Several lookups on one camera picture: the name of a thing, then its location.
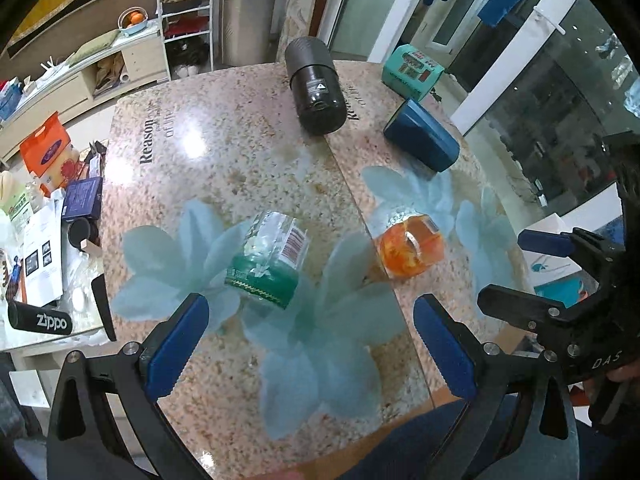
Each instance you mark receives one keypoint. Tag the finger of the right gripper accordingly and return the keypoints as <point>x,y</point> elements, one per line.
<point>555,243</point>
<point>555,325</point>

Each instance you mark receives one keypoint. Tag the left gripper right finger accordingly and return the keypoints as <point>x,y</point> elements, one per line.
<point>516,422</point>

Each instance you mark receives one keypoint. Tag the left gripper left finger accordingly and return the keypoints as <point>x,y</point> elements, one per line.
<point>83,439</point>

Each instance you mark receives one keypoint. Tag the orange glass cup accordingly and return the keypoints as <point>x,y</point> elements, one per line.
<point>411,246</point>

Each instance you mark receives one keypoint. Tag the green clear glass cup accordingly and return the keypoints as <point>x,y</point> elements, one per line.
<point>268,265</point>

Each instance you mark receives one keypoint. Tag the dark blue cup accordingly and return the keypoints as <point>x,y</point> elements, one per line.
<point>415,131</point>

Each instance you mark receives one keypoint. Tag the person's right hand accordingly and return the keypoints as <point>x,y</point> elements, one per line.
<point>628,372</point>

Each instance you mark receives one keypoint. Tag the black zippo box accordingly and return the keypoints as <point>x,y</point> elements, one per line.
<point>38,320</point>

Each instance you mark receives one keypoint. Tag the dark blue small box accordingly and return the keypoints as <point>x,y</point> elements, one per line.
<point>83,199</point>

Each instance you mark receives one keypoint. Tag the teal tin box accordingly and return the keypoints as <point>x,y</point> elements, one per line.
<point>411,73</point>

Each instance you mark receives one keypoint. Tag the orange paper bag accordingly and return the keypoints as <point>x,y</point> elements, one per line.
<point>49,155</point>

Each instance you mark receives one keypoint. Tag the black cylindrical bottle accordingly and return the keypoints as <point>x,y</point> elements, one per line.
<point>318,97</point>

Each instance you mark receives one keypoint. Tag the beige low cabinet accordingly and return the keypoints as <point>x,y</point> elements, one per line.
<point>72,90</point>

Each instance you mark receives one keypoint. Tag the fruit bowl with oranges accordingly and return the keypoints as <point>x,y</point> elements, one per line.
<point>132,21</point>

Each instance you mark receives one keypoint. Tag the white metal shelf rack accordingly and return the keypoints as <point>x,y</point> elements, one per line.
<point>189,34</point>

